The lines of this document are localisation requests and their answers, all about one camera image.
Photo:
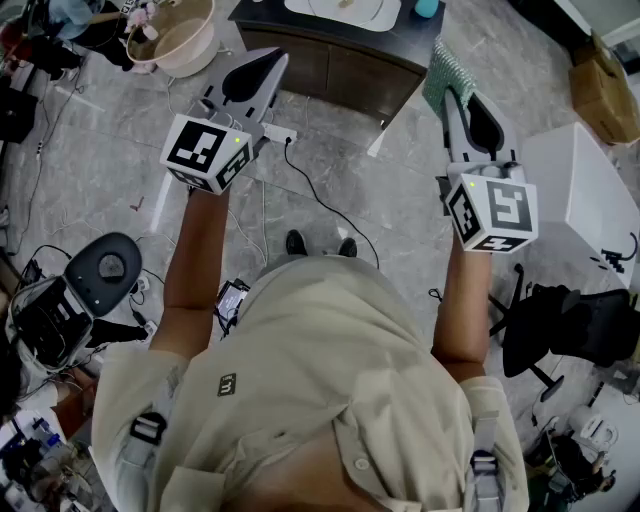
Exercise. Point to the white rounded tray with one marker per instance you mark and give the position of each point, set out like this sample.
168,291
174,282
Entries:
387,20

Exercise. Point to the person's black shoe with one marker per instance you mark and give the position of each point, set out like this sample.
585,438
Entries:
296,243
347,248

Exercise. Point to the large cardboard box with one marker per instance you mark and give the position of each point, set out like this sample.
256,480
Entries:
600,95

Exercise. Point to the person's left forearm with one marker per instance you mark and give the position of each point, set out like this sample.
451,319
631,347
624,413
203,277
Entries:
200,240

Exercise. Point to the dark cabinet countertop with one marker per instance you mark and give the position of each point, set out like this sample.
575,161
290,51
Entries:
350,65

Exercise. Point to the person's left black shoe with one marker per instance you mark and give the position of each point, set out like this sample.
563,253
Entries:
296,243

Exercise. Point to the black office chair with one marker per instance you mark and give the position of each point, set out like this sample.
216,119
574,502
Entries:
565,325

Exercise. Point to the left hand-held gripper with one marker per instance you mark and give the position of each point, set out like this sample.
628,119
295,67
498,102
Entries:
200,150

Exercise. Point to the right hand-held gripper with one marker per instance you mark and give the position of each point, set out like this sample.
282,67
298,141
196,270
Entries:
505,210

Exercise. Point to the white box cabinet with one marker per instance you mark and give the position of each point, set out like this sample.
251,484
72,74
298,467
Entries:
580,190

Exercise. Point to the white appliance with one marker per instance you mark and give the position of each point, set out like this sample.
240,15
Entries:
592,427

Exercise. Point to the pink plush toy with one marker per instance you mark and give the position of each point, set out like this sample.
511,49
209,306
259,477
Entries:
140,20

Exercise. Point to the small screen device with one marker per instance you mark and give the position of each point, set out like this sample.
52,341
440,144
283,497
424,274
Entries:
231,301

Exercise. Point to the person's right forearm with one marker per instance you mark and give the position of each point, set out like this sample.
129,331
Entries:
465,300

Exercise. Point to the open grey equipment case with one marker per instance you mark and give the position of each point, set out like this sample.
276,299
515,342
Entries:
100,270

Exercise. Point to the green scrubbing cloth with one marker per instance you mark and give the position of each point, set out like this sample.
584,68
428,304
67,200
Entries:
447,70

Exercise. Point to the pink plastic basin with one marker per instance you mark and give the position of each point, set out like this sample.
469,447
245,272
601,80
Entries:
185,45

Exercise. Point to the person's right black shoe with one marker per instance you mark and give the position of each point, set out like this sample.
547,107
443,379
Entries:
347,248

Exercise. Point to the teal bottle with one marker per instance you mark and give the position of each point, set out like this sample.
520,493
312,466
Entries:
426,7

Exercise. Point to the white power strip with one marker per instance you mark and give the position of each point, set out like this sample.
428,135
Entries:
277,132

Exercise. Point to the person's beige shirt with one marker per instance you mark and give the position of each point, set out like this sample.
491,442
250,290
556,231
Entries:
300,360

